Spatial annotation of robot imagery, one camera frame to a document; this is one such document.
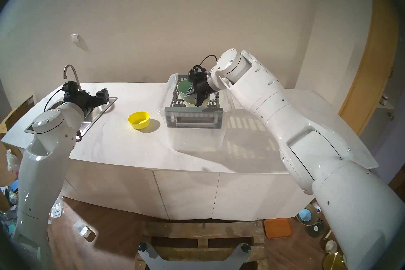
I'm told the crumpled silver plastic wrap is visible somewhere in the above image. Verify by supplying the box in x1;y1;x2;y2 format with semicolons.
0;206;18;223

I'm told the wooden door frame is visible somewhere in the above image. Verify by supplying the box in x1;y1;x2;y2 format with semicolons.
338;0;400;137

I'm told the brown cardboard box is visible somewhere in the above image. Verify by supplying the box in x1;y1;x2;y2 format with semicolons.
0;95;36;134

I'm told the clear plastic storage bin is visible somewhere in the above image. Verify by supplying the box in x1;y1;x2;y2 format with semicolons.
158;72;235;151

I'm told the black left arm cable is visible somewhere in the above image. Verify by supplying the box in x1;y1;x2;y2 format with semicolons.
43;87;83;143

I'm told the yellow bowl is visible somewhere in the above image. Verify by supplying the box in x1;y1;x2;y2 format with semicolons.
128;111;151;130

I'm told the clear glass plate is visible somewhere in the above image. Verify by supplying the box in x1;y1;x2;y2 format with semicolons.
296;204;318;226

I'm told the white kitchen counter cabinet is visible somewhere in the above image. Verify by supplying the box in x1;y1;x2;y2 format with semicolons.
17;146;317;221

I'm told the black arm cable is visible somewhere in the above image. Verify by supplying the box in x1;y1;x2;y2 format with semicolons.
43;87;83;143
199;55;219;71

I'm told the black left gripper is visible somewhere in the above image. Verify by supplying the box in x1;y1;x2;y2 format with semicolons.
62;81;110;117

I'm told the gold round plate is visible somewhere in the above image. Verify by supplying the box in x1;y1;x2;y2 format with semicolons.
323;252;345;270

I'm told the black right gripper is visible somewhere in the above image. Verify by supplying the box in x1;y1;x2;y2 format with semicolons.
185;65;219;107

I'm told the wooden pallet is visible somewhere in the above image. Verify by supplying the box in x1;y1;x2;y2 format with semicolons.
135;220;269;270

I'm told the dark glass plate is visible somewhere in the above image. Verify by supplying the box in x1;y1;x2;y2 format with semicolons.
306;219;326;238

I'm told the clear bag with label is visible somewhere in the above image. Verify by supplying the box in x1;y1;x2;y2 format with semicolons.
51;197;65;219

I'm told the chrome gooseneck faucet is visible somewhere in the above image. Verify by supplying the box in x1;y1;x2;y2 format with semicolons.
63;64;83;92

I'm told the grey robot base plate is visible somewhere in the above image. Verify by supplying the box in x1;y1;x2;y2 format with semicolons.
138;242;253;270

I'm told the clear plastic container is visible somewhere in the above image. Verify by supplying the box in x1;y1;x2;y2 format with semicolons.
73;220;93;239

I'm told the cream bowl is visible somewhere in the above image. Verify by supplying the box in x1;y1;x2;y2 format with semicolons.
184;97;210;108

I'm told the stainless steel sink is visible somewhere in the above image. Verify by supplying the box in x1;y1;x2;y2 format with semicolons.
24;97;118;140

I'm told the grey dish drying rack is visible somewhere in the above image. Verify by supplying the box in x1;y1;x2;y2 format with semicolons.
164;73;224;129

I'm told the white crumpled plastic bag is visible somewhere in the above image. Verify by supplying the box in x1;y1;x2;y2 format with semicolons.
6;149;21;172

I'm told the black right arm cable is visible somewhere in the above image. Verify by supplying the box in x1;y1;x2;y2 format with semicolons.
199;55;219;71

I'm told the mint green bowl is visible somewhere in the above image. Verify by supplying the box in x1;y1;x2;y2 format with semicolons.
177;80;199;107

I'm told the orange plastic tray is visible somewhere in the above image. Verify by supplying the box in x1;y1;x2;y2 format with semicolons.
264;218;293;239

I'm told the brown cardboard sheet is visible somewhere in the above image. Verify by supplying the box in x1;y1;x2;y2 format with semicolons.
0;143;17;187

